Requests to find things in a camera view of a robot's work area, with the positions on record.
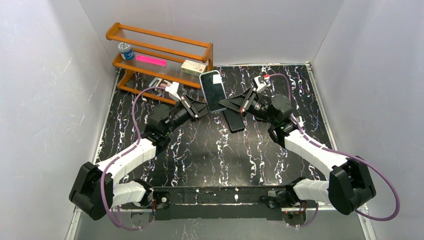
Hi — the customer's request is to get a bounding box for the black phone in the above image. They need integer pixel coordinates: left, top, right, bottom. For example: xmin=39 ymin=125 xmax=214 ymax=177
xmin=223 ymin=109 xmax=245 ymax=134

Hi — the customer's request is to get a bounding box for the light blue phone case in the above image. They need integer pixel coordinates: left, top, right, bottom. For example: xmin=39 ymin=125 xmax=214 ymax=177
xmin=199 ymin=70 xmax=227 ymax=113

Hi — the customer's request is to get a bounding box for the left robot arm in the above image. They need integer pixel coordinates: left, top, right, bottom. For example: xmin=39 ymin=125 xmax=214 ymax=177
xmin=69 ymin=95 xmax=209 ymax=221

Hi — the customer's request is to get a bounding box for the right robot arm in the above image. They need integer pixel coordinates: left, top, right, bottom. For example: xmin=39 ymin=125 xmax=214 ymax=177
xmin=219 ymin=88 xmax=377 ymax=215

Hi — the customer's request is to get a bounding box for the cream cardboard box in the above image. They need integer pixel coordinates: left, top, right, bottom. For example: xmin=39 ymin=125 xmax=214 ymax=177
xmin=180 ymin=59 xmax=208 ymax=76

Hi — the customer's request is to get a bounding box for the white small clip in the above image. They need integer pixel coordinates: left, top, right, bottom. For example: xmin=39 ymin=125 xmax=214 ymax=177
xmin=296 ymin=116 xmax=304 ymax=129

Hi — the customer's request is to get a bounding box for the pink flat card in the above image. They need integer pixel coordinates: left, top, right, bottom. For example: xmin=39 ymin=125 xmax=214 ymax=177
xmin=136 ymin=55 xmax=167 ymax=67

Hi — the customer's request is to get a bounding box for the orange wooden shelf rack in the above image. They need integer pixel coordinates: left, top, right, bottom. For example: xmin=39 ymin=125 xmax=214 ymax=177
xmin=105 ymin=22 xmax=214 ymax=94

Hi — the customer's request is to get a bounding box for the blue white round jar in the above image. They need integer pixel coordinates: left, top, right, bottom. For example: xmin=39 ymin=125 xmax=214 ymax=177
xmin=118 ymin=42 xmax=135 ymax=60

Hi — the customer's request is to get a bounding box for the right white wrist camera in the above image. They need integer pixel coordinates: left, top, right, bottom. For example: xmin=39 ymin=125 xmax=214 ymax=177
xmin=253 ymin=74 xmax=270 ymax=93

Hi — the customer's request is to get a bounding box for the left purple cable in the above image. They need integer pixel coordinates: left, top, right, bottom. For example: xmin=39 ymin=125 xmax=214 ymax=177
xmin=99 ymin=86 xmax=167 ymax=232

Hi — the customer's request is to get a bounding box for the purple cable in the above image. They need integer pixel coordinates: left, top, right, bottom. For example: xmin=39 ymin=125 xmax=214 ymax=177
xmin=268 ymin=73 xmax=401 ymax=228
xmin=99 ymin=86 xmax=167 ymax=232

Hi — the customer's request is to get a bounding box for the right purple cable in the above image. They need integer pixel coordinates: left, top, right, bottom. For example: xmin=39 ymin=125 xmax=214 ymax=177
xmin=268 ymin=73 xmax=401 ymax=228

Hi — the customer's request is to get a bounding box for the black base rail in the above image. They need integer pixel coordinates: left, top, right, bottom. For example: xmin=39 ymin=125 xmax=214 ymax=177
xmin=153 ymin=186 xmax=300 ymax=221

